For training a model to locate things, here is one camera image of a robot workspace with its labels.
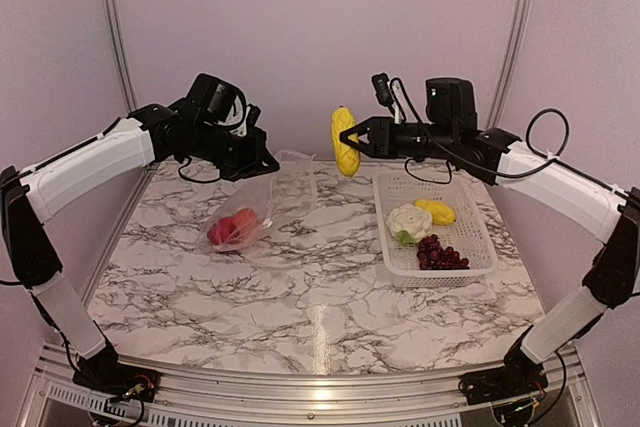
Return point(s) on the left aluminium frame post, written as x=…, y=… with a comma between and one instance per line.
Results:
x=119, y=53

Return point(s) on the front aluminium rail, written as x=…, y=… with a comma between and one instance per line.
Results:
x=193, y=396

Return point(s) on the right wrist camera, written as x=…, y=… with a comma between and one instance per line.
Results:
x=450, y=102

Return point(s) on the clear zip top bag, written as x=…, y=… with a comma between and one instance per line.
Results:
x=278, y=199

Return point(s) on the purple grape bunch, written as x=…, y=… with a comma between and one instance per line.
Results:
x=432, y=255

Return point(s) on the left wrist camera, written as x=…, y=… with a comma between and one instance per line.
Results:
x=213, y=102

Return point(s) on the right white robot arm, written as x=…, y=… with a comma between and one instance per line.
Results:
x=499, y=158

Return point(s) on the white cauliflower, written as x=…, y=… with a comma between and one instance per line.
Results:
x=409, y=224

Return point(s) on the red bell pepper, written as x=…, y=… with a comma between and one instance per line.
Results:
x=223, y=231

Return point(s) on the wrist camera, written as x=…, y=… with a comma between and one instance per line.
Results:
x=213, y=102
x=450, y=102

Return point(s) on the white plastic basket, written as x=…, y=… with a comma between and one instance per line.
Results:
x=467, y=234

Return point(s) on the yellow lemon toy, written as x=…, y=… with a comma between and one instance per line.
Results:
x=442, y=214

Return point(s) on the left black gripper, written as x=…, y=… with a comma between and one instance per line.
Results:
x=257, y=153

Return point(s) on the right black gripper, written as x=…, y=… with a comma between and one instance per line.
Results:
x=380, y=129

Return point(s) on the right aluminium frame post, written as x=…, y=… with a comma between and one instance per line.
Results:
x=515, y=41

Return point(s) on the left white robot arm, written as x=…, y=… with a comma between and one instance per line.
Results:
x=34, y=195

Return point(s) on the orange pumpkin toy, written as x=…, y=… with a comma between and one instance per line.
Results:
x=245, y=218

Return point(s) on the aluminium frame post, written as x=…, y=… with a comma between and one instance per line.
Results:
x=119, y=53
x=515, y=41

